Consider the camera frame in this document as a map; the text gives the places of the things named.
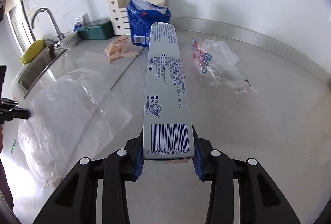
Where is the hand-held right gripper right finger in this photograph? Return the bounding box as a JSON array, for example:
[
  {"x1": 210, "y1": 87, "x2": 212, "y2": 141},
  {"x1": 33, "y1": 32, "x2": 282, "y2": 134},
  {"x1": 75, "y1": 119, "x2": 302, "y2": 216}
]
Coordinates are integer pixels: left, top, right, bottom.
[{"x1": 193, "y1": 129, "x2": 302, "y2": 224}]

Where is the white red toothpaste box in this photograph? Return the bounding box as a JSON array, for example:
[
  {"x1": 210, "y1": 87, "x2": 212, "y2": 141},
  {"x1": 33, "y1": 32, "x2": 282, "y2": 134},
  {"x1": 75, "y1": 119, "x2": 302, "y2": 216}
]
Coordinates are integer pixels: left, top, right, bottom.
[{"x1": 142, "y1": 22, "x2": 196, "y2": 161}]

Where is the large clear plastic bag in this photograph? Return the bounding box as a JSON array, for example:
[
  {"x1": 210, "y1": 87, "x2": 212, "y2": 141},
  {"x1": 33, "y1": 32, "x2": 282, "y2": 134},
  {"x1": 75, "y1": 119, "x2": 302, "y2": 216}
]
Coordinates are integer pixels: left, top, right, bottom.
[{"x1": 10, "y1": 70, "x2": 132, "y2": 183}]

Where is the cream utensil holder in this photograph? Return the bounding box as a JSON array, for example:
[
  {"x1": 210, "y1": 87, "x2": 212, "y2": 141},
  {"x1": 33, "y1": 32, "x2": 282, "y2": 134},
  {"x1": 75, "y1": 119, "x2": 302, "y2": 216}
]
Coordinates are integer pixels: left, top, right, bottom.
[{"x1": 107, "y1": 0, "x2": 130, "y2": 36}]

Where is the yellow cloth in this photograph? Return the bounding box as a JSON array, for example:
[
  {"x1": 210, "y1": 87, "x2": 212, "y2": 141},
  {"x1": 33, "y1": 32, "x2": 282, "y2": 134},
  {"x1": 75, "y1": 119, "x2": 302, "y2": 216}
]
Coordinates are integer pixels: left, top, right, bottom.
[{"x1": 20, "y1": 39, "x2": 45, "y2": 65}]

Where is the white patterned bowl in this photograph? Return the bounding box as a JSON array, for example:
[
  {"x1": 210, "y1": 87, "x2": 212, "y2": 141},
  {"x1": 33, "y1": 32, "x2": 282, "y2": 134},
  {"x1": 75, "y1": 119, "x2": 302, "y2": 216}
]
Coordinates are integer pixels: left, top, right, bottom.
[{"x1": 61, "y1": 33, "x2": 80, "y2": 48}]

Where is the blue plastic bag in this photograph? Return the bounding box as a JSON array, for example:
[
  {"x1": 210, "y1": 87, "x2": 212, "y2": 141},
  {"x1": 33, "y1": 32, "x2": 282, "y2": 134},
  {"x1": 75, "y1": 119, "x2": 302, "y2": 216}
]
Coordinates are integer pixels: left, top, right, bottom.
[{"x1": 127, "y1": 0, "x2": 171, "y2": 47}]

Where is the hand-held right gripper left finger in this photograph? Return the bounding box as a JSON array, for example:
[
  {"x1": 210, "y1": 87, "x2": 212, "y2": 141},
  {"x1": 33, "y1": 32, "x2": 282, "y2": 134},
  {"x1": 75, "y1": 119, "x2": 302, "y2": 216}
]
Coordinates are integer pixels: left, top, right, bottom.
[{"x1": 32, "y1": 131, "x2": 144, "y2": 224}]

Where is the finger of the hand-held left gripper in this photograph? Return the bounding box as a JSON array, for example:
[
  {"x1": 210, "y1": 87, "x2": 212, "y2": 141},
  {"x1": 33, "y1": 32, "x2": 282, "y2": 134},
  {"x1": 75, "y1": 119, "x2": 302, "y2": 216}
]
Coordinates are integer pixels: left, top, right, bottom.
[{"x1": 0, "y1": 98, "x2": 30, "y2": 124}]

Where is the green storage box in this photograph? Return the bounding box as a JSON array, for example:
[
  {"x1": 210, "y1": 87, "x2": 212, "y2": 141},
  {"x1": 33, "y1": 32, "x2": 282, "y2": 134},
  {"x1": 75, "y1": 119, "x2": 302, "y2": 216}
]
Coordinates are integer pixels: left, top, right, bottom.
[{"x1": 78, "y1": 20, "x2": 115, "y2": 41}]

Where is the chrome kitchen faucet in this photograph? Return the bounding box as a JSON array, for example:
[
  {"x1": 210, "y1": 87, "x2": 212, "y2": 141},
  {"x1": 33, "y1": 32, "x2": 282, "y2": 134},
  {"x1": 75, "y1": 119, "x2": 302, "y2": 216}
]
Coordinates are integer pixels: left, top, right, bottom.
[{"x1": 31, "y1": 8, "x2": 65, "y2": 46}]

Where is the printed clear plastic bag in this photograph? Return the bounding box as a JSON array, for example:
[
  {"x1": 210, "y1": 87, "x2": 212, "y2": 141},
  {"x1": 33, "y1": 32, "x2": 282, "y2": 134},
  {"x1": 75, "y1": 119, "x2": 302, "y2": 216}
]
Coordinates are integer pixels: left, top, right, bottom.
[{"x1": 191, "y1": 35, "x2": 259, "y2": 95}]

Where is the beige paper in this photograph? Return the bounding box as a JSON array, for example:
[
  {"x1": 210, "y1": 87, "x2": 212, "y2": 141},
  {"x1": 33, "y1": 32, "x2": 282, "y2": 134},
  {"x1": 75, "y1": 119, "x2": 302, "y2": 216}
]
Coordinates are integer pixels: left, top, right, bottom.
[{"x1": 105, "y1": 35, "x2": 140, "y2": 63}]

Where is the stainless steel sink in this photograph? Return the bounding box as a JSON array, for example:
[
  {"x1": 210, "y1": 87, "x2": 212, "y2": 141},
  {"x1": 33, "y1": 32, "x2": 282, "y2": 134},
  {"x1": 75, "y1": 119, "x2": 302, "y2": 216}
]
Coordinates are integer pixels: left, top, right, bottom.
[{"x1": 17, "y1": 47, "x2": 68, "y2": 99}]

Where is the window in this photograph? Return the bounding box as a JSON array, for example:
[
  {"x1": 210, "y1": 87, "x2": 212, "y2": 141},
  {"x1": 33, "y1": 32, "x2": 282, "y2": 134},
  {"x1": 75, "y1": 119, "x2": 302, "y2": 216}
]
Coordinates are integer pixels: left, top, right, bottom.
[{"x1": 6, "y1": 1, "x2": 34, "y2": 55}]

